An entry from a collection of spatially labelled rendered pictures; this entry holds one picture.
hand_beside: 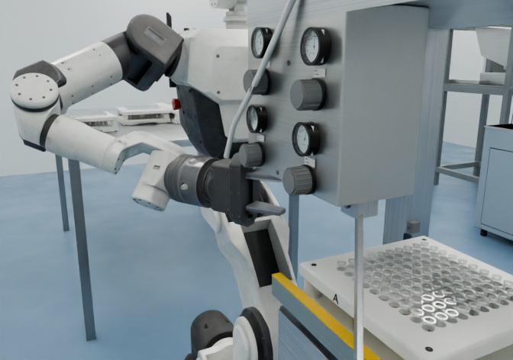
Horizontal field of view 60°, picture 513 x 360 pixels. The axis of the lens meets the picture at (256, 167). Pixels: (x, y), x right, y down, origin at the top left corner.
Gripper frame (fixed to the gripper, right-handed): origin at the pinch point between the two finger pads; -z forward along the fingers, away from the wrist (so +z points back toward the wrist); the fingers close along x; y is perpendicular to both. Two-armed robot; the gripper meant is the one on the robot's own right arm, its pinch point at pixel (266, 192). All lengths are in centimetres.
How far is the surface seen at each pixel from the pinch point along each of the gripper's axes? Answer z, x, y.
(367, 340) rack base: -21.0, 12.7, 11.1
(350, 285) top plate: -17.3, 8.0, 7.5
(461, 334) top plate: -31.1, 8.1, 11.3
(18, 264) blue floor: 214, 96, -72
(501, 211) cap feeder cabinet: -23, 74, -257
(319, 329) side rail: -14.8, 13.0, 11.5
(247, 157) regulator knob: -3.6, -8.1, 11.0
